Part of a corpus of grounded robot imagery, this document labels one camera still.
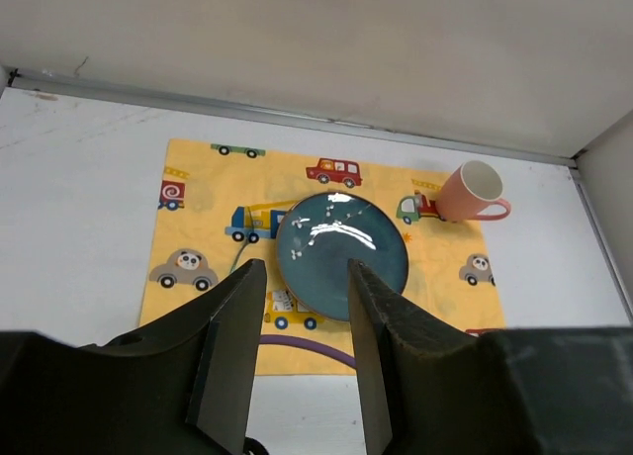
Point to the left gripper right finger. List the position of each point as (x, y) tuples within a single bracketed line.
[(426, 387)]

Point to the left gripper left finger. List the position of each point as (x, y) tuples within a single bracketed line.
[(180, 384)]

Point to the blue metal fork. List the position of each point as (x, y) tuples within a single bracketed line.
[(245, 242)]

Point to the dark teal ceramic plate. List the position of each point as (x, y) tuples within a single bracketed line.
[(320, 234)]

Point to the pink and white cup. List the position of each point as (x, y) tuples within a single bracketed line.
[(472, 192)]

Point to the yellow car-print cloth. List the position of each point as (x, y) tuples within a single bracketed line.
[(201, 217)]

